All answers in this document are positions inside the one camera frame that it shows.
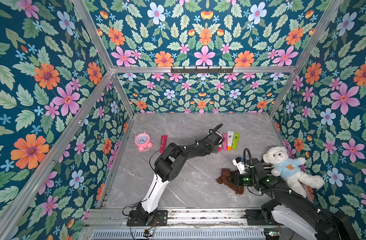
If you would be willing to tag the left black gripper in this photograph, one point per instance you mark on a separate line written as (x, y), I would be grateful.
(216, 150)

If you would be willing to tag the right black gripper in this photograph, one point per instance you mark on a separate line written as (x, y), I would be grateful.
(240, 177)

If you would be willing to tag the brown cloth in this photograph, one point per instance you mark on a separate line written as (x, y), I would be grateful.
(227, 177)

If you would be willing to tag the magenta toothpaste tube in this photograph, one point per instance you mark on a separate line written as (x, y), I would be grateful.
(163, 143)

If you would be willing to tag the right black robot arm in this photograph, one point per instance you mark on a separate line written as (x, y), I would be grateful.
(290, 209)

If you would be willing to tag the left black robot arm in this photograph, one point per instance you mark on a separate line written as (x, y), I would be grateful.
(169, 165)

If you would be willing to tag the pink toothpaste tube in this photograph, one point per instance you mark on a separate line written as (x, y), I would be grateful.
(224, 143)

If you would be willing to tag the white toothpaste tube orange cap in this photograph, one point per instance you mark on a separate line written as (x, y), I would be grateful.
(230, 135)

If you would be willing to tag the green toothpaste tube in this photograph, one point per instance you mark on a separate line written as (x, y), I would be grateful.
(235, 140)

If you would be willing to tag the white teddy bear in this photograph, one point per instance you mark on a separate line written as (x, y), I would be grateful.
(289, 170)

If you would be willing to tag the pink alarm clock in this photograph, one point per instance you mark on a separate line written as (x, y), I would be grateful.
(143, 142)

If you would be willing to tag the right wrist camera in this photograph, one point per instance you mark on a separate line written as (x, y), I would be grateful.
(239, 163)

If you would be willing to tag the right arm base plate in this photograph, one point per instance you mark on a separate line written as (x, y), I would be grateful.
(255, 217)

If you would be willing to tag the metal hook rail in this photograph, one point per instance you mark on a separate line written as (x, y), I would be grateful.
(201, 70)

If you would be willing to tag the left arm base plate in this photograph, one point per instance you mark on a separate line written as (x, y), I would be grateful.
(156, 217)

